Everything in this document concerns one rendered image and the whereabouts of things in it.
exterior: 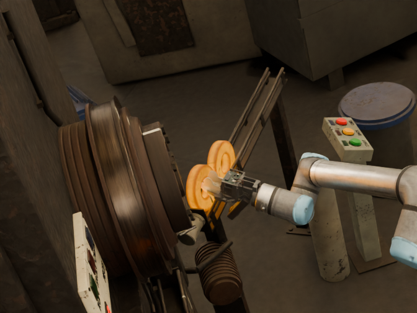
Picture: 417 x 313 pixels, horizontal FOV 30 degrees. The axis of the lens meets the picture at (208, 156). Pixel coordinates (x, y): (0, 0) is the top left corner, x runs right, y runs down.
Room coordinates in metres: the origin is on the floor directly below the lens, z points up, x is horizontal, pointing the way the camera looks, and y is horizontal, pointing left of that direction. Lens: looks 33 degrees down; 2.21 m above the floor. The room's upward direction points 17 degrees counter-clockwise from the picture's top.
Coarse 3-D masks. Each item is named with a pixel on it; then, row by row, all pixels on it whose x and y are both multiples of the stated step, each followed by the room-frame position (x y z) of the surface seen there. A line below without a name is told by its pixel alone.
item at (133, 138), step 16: (128, 112) 1.74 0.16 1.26; (128, 128) 1.58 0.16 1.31; (128, 144) 1.53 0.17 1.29; (144, 144) 1.58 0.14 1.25; (144, 160) 1.52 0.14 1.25; (144, 176) 1.49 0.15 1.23; (144, 192) 1.45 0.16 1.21; (160, 208) 1.46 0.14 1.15; (160, 224) 1.45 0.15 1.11; (160, 240) 1.43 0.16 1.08; (176, 240) 1.50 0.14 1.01
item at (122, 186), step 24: (96, 120) 1.60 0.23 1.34; (96, 144) 1.53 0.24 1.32; (120, 144) 1.50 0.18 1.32; (120, 168) 1.47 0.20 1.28; (120, 192) 1.44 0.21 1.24; (120, 216) 1.41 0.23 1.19; (144, 216) 1.40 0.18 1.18; (144, 240) 1.40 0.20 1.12; (144, 264) 1.41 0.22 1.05; (168, 264) 1.48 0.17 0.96
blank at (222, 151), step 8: (216, 144) 2.20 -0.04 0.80; (224, 144) 2.21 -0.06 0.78; (216, 152) 2.16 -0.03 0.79; (224, 152) 2.19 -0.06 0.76; (232, 152) 2.24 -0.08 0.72; (208, 160) 2.15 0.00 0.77; (216, 160) 2.14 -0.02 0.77; (224, 160) 2.22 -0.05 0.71; (232, 160) 2.22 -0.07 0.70; (216, 168) 2.13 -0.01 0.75; (224, 168) 2.20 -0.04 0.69; (224, 176) 2.16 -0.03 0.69
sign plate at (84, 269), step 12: (84, 228) 1.37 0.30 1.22; (84, 240) 1.32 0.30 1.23; (84, 252) 1.27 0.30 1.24; (96, 252) 1.38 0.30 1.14; (84, 264) 1.23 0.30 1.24; (96, 264) 1.33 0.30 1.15; (84, 276) 1.19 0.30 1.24; (96, 276) 1.27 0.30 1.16; (84, 288) 1.16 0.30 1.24; (108, 288) 1.34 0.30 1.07; (84, 300) 1.15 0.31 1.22; (96, 300) 1.18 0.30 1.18; (108, 300) 1.28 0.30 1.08; (96, 312) 1.15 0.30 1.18; (108, 312) 1.22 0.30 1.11
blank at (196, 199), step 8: (192, 168) 2.08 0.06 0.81; (200, 168) 2.07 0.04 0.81; (208, 168) 2.10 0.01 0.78; (192, 176) 2.04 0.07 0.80; (200, 176) 2.06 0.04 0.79; (192, 184) 2.02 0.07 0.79; (200, 184) 2.04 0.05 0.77; (192, 192) 2.01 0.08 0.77; (200, 192) 2.03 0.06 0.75; (192, 200) 2.00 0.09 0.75; (200, 200) 2.02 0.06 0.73; (208, 200) 2.05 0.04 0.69; (200, 208) 2.01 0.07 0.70; (208, 208) 2.04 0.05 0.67
